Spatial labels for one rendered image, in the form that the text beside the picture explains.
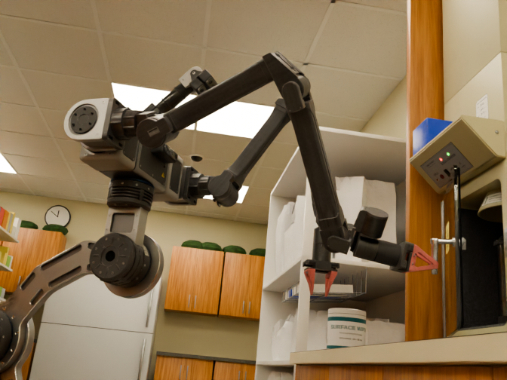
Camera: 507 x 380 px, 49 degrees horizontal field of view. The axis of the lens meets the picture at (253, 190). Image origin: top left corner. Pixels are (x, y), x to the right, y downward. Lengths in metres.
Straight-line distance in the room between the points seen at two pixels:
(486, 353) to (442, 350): 0.14
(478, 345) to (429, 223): 0.89
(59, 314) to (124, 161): 4.67
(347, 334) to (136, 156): 0.90
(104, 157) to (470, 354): 1.07
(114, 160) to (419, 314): 0.97
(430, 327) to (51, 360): 4.90
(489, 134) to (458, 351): 0.68
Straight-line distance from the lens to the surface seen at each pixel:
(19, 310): 1.94
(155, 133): 1.43
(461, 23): 1.89
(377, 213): 1.36
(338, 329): 1.94
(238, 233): 6.95
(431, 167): 1.68
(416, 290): 1.70
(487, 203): 1.58
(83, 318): 6.13
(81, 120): 1.56
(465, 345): 0.95
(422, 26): 2.06
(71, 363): 6.13
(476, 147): 1.51
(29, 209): 7.18
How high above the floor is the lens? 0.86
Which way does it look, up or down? 18 degrees up
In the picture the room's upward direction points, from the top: 6 degrees clockwise
